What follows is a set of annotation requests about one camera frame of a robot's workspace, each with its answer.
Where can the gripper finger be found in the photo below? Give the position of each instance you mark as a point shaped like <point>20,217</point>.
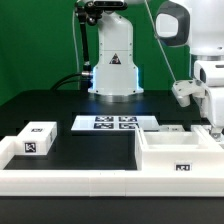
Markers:
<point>216,132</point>

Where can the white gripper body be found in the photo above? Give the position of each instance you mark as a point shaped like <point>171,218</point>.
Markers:
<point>210,76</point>

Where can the white cabinet body box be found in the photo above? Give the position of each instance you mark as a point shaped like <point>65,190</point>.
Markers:
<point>177,151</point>

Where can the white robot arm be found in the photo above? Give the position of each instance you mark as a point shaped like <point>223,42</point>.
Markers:
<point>198,24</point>

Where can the white cabinet top block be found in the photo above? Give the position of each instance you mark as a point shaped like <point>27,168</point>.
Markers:
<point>36,138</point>

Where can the white U-shaped fence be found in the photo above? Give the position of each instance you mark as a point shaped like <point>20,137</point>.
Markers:
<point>104,182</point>

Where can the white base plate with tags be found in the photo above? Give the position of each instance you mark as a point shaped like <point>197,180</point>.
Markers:
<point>114,123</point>

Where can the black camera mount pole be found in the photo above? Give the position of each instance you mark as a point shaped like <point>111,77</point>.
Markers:
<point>85,14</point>

